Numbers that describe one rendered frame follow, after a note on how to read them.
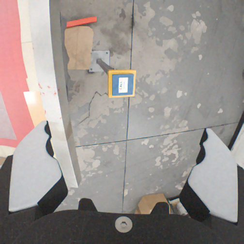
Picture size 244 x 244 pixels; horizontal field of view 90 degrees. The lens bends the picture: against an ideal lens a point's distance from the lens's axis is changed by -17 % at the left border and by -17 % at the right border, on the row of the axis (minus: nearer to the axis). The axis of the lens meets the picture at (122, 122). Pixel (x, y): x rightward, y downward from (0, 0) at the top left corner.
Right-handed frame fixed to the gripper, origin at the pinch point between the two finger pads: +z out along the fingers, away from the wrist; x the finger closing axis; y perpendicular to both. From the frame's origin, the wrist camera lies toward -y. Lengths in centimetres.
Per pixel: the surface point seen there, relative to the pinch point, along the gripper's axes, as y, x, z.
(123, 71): 6, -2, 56
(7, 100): 5.3, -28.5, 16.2
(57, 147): 14.8, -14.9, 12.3
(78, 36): -13, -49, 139
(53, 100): 3.5, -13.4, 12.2
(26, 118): 9.9, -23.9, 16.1
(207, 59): 4, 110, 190
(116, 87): 13, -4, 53
